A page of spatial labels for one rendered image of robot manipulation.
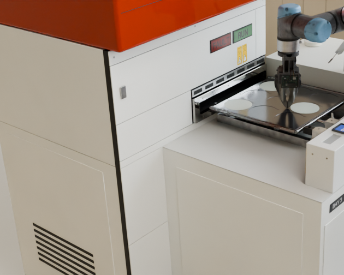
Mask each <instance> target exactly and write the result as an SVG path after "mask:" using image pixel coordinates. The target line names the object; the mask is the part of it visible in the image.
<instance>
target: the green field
mask: <svg viewBox="0 0 344 275"><path fill-rule="evenodd" d="M250 35H252V25H249V26H247V27H245V28H242V29H240V30H238V31H235V32H234V42H236V41H239V40H241V39H243V38H245V37H248V36H250Z"/></svg>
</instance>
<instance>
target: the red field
mask: <svg viewBox="0 0 344 275"><path fill-rule="evenodd" d="M229 44H231V43H230V34H228V35H225V36H223V37H221V38H218V39H216V40H213V41H212V42H211V49H212V52H214V51H216V50H218V49H220V48H223V47H225V46H227V45H229Z"/></svg>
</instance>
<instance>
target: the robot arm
mask: <svg viewBox="0 0 344 275"><path fill-rule="evenodd" d="M342 31H344V6H343V7H340V8H337V9H334V10H331V11H327V12H324V13H321V14H317V15H314V16H310V15H305V14H302V13H301V7H300V6H299V5H298V4H294V3H287V4H282V5H280V6H279V7H278V12H277V50H278V52H277V54H278V56H280V57H282V65H279V67H277V69H276V71H277V74H275V80H274V84H275V88H276V90H277V92H278V95H279V97H280V100H281V102H282V104H283V105H284V106H285V107H286V108H289V107H290V106H291V105H292V103H293V102H294V99H295V97H296V94H297V92H298V90H299V88H300V86H301V78H300V77H301V74H300V72H299V67H297V65H296V57H297V56H298V55H299V50H300V44H301V43H302V41H301V40H300V38H303V39H306V40H309V41H311V42H314V43H323V42H325V41H326V40H327V39H328V38H329V37H330V35H332V34H335V33H338V32H342ZM287 88H289V91H290V93H289V95H288V96H289V99H288V101H287V100H286V94H285V92H286V90H287Z"/></svg>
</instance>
